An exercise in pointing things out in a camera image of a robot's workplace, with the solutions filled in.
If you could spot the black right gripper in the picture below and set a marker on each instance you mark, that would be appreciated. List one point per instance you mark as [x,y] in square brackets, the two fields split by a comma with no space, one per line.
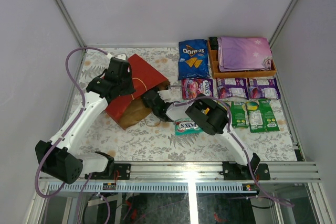
[145,102]

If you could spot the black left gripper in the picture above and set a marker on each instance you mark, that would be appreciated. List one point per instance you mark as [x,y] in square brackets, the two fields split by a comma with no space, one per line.
[122,82]

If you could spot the red brown paper bag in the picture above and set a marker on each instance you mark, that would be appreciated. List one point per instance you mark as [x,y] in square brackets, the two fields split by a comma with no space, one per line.
[128,110]

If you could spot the purple Fox's berries candy bag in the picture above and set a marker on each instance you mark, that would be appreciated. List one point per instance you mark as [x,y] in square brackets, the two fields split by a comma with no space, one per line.
[191,88]

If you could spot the teal Fox's candy bag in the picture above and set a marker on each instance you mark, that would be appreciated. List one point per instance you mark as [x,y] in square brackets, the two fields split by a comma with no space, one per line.
[186,126]

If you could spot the blue Doritos chip bag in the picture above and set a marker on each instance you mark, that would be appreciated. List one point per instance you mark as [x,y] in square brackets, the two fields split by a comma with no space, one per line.
[193,59]

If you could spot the purple snack packet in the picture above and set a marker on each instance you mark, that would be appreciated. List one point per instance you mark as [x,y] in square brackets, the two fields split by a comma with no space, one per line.
[263,88]
[232,87]

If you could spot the small green yellow candy packet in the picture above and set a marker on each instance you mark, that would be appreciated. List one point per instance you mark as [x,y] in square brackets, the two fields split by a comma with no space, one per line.
[239,114]

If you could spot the green snack packet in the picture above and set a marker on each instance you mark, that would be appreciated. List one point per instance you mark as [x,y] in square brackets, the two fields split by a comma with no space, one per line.
[261,116]

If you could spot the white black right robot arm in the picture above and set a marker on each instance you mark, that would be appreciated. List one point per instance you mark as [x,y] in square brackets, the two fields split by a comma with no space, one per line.
[212,116]

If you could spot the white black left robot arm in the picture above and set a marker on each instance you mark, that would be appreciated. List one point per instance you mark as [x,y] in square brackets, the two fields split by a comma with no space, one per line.
[58,157]

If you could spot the black object in tray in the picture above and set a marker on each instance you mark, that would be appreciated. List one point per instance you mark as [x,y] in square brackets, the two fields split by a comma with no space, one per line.
[213,42]

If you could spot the orange wooden tray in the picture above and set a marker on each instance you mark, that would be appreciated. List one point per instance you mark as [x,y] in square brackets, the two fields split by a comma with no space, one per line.
[215,72]

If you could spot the purple snowflake cloth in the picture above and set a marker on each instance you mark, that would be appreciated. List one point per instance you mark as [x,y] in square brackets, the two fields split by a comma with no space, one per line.
[239,54]

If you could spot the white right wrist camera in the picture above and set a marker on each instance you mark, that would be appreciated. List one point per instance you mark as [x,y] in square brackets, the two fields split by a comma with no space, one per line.
[165,95]

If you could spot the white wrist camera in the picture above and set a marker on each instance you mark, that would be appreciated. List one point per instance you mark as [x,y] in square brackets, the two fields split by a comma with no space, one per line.
[165,95]
[119,56]

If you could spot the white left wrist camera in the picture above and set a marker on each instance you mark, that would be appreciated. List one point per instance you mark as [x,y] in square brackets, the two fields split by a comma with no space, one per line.
[119,56]

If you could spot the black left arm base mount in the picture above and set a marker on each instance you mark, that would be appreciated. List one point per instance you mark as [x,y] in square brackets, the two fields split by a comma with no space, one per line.
[115,172]

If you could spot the aluminium front rail frame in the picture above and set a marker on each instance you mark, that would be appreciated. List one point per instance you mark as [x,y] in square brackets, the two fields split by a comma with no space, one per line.
[207,177]

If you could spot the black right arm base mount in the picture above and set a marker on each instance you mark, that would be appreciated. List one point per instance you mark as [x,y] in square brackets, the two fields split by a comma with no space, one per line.
[233,171]

